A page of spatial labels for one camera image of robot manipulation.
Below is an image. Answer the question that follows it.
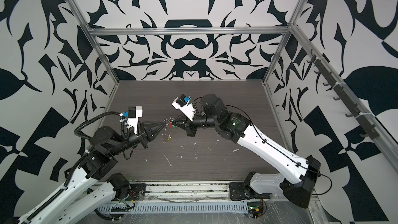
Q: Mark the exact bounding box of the green lit circuit board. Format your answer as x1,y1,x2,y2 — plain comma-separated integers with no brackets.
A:
248,201,267,219

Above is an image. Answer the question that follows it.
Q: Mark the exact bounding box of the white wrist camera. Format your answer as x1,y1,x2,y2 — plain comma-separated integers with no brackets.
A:
172,94,196,121
120,106,143,134

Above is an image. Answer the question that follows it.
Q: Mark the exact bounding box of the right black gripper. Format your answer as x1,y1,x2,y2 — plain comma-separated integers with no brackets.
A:
173,110,223,136

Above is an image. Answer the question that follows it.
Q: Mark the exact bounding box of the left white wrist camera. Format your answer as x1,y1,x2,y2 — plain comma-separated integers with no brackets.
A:
120,106,143,134

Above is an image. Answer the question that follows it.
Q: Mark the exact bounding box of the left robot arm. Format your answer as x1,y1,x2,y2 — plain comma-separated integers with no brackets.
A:
6,121,166,224

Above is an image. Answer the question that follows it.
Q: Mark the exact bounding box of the white slotted cable duct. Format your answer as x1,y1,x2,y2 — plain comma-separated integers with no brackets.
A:
98,202,249,214

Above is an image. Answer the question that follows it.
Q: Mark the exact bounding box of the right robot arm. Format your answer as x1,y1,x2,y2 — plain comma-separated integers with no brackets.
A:
172,94,322,208

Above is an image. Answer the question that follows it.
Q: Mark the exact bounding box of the left black corrugated cable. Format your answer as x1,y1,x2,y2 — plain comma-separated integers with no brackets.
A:
74,111,122,141

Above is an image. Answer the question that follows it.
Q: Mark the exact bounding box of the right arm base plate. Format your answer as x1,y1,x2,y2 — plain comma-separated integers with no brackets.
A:
229,182,258,201

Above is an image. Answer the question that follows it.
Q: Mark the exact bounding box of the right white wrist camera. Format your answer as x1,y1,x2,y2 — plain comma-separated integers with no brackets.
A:
172,94,196,121

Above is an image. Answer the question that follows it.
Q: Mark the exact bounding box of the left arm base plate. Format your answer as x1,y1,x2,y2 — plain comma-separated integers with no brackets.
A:
125,183,147,201

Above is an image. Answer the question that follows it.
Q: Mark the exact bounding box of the large wire keyring red sleeve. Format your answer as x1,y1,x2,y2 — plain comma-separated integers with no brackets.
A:
164,118,175,127

